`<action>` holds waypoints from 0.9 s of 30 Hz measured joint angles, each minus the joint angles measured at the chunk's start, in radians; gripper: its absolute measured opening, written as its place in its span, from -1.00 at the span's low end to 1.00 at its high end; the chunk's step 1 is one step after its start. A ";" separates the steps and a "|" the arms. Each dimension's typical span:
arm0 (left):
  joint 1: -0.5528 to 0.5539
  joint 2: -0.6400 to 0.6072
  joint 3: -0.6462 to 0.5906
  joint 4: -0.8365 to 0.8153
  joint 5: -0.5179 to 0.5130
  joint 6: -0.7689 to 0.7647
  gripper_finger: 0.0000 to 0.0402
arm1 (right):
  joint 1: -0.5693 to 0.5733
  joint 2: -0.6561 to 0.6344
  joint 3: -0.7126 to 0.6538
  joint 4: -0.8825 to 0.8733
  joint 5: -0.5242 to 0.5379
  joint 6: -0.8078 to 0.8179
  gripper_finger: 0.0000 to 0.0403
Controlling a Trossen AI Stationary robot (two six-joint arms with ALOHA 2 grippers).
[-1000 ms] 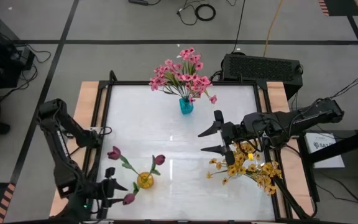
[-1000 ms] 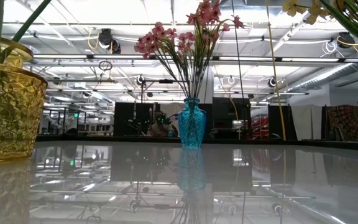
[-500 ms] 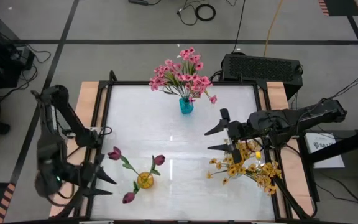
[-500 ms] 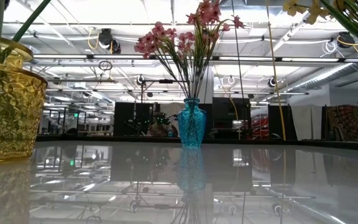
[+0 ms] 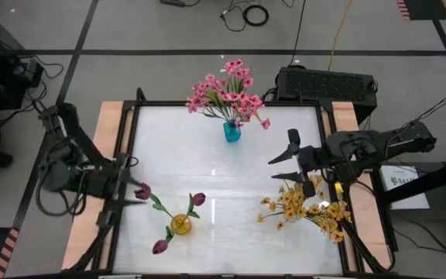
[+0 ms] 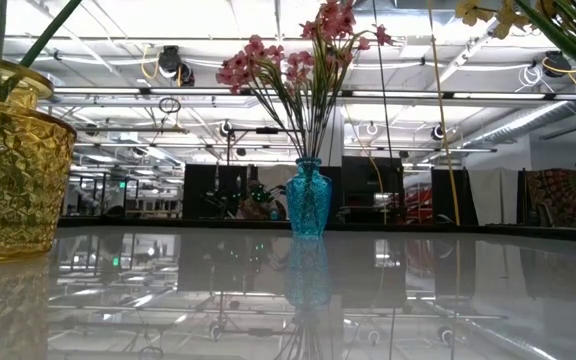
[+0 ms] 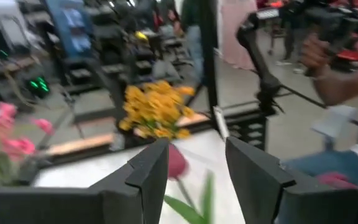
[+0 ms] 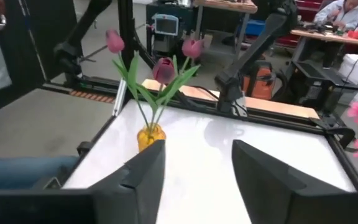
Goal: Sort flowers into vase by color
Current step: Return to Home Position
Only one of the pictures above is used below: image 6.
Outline green stems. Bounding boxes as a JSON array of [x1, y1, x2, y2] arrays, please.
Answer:
[[17, 0, 85, 69]]

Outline blue glass vase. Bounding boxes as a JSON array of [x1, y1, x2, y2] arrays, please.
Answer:
[[286, 157, 333, 238]]

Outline yellow glass vase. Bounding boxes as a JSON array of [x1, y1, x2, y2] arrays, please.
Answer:
[[0, 53, 78, 266]]

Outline black partition panel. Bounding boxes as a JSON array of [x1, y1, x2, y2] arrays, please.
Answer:
[[182, 163, 249, 220], [340, 156, 405, 222], [430, 167, 479, 227]]

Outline long ceiling light fixture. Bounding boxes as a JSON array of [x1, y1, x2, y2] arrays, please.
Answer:
[[52, 86, 576, 102]]

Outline white curtain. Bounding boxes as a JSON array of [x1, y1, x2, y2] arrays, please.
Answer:
[[467, 167, 525, 227]]

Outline patterned red tapestry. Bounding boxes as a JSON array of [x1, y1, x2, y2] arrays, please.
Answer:
[[524, 168, 576, 230]]

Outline hanging coiled black cable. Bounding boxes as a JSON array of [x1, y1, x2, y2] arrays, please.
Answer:
[[157, 96, 183, 115]]

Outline yellow hanging cable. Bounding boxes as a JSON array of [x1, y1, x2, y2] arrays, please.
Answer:
[[426, 0, 462, 227]]

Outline silver ventilation duct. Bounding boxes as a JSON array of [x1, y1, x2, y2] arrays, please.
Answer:
[[462, 82, 576, 149]]

